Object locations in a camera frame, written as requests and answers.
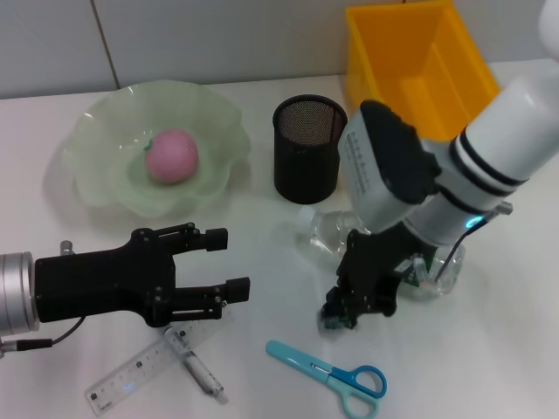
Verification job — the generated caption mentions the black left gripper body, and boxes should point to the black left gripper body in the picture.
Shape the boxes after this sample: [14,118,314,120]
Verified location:
[33,226,178,328]

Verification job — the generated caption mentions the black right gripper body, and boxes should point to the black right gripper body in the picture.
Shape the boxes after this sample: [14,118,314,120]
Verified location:
[335,224,433,318]

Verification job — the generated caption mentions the clear green-label water bottle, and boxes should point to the clear green-label water bottle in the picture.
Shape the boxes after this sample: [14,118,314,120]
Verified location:
[296,205,466,302]

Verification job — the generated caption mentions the pink peach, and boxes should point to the pink peach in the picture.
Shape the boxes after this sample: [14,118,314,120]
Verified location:
[143,129,200,185]

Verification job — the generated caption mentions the blue capped scissors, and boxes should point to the blue capped scissors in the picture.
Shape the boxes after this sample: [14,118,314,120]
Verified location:
[265,340,389,419]

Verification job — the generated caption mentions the grey clear pen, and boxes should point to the grey clear pen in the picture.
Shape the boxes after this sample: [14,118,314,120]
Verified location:
[163,325,230,405]

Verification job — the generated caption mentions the clear plastic ruler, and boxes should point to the clear plastic ruler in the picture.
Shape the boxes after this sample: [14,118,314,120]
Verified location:
[84,318,232,415]

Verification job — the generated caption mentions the black mesh pen cup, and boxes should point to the black mesh pen cup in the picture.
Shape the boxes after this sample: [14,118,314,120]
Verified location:
[272,95,349,205]

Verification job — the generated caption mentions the pale green glass fruit plate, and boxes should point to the pale green glass fruit plate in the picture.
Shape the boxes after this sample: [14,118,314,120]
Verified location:
[60,79,252,219]

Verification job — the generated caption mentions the yellow plastic storage bin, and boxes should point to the yellow plastic storage bin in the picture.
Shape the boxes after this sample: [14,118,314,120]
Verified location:
[345,0,502,143]

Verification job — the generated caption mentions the right gripper cable with plugs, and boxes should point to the right gripper cable with plugs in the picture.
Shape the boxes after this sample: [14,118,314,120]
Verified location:
[436,203,513,283]

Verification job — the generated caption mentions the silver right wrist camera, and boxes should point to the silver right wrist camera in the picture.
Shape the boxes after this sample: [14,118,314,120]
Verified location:
[336,100,442,232]

